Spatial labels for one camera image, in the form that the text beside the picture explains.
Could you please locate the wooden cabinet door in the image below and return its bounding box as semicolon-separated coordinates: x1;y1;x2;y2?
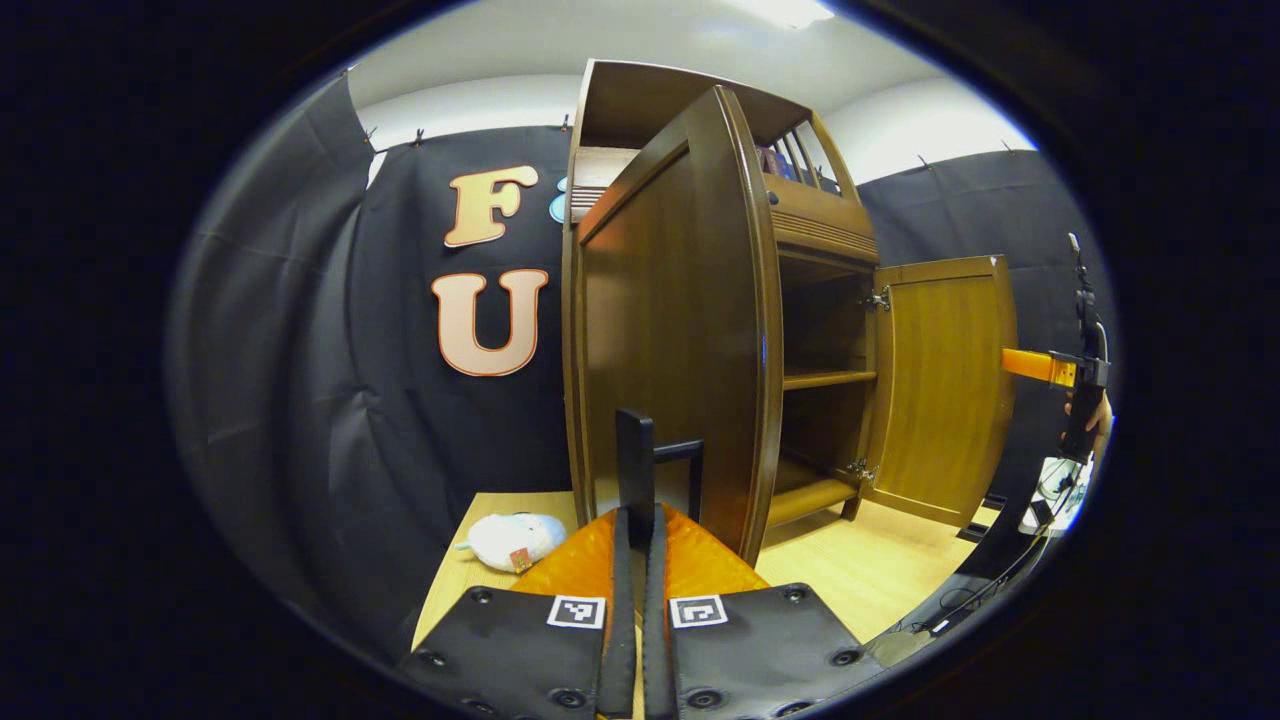
572;84;784;568
858;254;1019;529

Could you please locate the large ceiling light panel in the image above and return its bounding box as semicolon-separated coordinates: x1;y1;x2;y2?
735;0;836;29

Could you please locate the black door handle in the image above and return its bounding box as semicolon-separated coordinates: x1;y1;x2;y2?
615;407;706;526

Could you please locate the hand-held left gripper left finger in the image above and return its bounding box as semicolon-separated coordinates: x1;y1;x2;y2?
395;505;638;720

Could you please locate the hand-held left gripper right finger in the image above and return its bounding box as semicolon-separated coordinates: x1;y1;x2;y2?
640;503;886;720

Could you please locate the black backdrop cloth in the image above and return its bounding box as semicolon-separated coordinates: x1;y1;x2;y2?
165;70;1116;651

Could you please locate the white device with cables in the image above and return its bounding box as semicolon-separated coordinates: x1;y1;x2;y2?
1020;457;1093;536

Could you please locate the wooden double-door shoe cabinet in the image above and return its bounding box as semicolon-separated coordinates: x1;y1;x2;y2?
558;58;883;531

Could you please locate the white plush toy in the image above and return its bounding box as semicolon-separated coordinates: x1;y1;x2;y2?
455;512;568;574

